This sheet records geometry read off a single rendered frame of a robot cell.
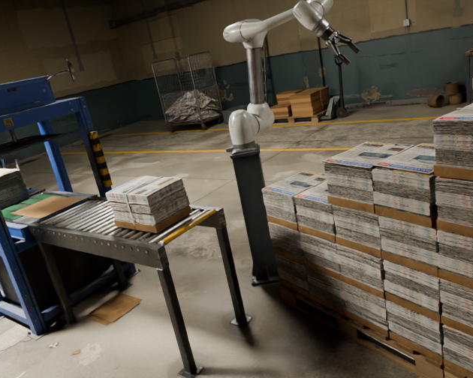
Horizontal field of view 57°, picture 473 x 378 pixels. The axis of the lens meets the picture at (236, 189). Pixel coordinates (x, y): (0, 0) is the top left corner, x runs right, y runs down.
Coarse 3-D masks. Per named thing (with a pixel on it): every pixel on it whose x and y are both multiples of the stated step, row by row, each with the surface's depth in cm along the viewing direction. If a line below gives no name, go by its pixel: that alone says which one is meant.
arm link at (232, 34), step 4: (236, 24) 271; (240, 24) 269; (228, 28) 275; (232, 28) 272; (236, 28) 269; (224, 32) 278; (228, 32) 275; (232, 32) 272; (236, 32) 270; (224, 36) 280; (228, 36) 276; (232, 36) 274; (236, 36) 271; (240, 36) 270; (228, 40) 280; (232, 40) 277; (236, 40) 276; (240, 40) 275; (244, 40) 278; (248, 40) 283
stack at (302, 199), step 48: (288, 192) 256; (288, 240) 267; (384, 240) 203; (432, 240) 182; (288, 288) 286; (336, 288) 246; (384, 288) 213; (432, 288) 190; (384, 336) 225; (432, 336) 198
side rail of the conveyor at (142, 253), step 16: (32, 224) 302; (48, 240) 292; (64, 240) 279; (80, 240) 266; (96, 240) 254; (112, 240) 245; (128, 240) 240; (112, 256) 250; (128, 256) 240; (144, 256) 231; (160, 256) 223
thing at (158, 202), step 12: (168, 180) 253; (180, 180) 253; (132, 192) 245; (144, 192) 240; (156, 192) 239; (168, 192) 246; (180, 192) 253; (132, 204) 244; (144, 204) 237; (156, 204) 239; (168, 204) 246; (180, 204) 252; (144, 216) 242; (156, 216) 239; (168, 216) 246
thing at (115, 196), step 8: (144, 176) 273; (152, 176) 269; (128, 184) 261; (136, 184) 259; (112, 192) 254; (120, 192) 250; (112, 200) 255; (120, 200) 250; (112, 208) 260; (120, 208) 254; (120, 216) 257; (128, 216) 252
